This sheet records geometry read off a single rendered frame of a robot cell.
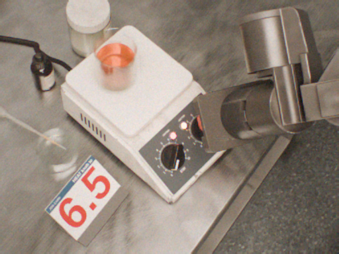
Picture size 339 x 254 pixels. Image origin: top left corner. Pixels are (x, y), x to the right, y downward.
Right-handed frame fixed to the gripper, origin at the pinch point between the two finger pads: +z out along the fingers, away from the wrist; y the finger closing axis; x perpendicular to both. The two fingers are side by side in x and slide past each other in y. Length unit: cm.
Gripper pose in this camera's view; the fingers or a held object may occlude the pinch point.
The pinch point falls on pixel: (206, 121)
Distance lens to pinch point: 86.9
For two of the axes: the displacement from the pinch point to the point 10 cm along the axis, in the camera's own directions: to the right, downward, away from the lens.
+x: 2.4, 9.7, 0.2
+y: -8.9, 2.2, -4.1
